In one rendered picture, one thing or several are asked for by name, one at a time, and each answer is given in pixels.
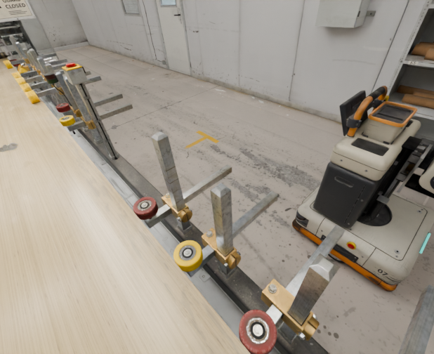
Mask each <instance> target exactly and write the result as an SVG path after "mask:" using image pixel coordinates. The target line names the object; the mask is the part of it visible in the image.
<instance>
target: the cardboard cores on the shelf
mask: <svg viewBox="0 0 434 354"><path fill-rule="evenodd" d="M412 55H420V56H425V58H424V60H434V42H433V43H430V42H422V41H421V42H420V43H419V44H417V45H415V47H414V49H413V51H412ZM397 92H398V93H403V94H405V96H404V97H403V99H402V101H401V102H402V103H409V104H412V105H418V106H422V107H428V108H432V109H434V91H429V90H425V89H421V88H414V87H410V86H403V85H400V86H399V87H398V89H397Z"/></svg>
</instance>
